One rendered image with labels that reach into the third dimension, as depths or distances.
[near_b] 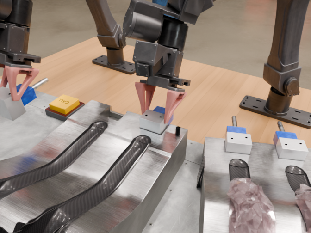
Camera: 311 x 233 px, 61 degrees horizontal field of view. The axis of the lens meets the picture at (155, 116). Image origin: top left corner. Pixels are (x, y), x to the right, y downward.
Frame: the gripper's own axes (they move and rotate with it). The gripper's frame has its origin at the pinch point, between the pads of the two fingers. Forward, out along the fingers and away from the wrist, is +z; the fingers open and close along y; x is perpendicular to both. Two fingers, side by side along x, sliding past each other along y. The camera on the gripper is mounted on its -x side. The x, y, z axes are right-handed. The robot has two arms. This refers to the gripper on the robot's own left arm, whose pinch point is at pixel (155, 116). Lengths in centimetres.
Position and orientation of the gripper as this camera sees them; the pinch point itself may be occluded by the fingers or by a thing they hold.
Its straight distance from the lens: 57.4
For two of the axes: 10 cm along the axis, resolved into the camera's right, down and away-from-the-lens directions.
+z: -2.0, 9.6, 1.7
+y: 8.9, 2.6, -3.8
